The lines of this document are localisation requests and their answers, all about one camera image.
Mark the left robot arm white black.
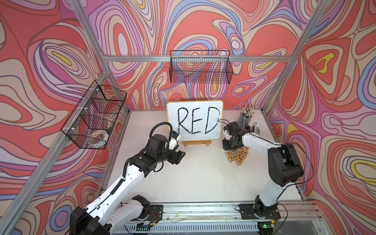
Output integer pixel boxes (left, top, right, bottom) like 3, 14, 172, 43
66, 122, 185, 235

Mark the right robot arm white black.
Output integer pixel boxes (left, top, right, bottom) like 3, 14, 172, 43
219, 119, 304, 219

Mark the pile of wooden letter blocks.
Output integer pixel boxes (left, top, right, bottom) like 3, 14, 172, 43
225, 146, 249, 166

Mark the whiteboard with word RED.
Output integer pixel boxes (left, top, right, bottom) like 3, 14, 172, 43
166, 100, 224, 142

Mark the mesh cup with pencils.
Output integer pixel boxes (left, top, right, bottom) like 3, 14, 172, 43
238, 107, 254, 130

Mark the tape roll in basket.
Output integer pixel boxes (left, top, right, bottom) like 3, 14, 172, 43
88, 130, 109, 146

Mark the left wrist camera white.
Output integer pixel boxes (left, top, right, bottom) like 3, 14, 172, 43
168, 131, 181, 151

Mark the black wire basket back wall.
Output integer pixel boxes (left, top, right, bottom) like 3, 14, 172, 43
169, 49, 234, 84

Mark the black wire basket wall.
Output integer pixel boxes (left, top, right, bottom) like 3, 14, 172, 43
61, 81, 127, 149
169, 49, 234, 84

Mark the black wire basket left wall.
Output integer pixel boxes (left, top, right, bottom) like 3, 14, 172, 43
61, 81, 127, 149

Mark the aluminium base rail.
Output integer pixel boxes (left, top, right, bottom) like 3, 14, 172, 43
115, 201, 330, 235

